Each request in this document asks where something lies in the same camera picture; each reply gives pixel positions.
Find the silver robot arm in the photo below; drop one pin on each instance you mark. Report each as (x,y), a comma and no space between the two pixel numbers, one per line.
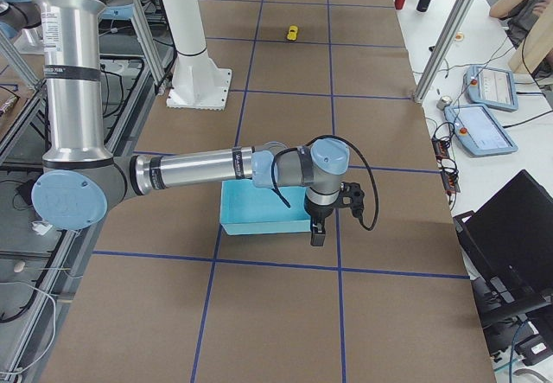
(82,181)

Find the light blue plastic bin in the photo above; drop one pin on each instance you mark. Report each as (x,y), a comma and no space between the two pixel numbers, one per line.
(247,210)

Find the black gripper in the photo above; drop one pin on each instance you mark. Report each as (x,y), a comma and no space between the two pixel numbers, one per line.
(319,213)

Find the yellow beetle toy car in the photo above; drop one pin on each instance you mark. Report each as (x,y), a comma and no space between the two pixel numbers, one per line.
(292,33)

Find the upper teach pendant tablet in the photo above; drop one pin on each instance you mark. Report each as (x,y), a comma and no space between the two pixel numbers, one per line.
(492,87)

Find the black laptop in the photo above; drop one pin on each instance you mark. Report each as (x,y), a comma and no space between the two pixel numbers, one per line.
(509,242)

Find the aluminium frame post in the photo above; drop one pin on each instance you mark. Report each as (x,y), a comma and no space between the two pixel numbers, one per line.
(444,42)

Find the teach pendant tablet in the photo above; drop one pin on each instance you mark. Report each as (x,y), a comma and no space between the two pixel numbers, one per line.
(492,87)
(478,131)

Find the lower teach pendant tablet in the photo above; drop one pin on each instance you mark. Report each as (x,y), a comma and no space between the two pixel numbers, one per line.
(478,131)

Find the white pedestal column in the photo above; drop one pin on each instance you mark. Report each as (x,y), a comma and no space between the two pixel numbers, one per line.
(197,82)

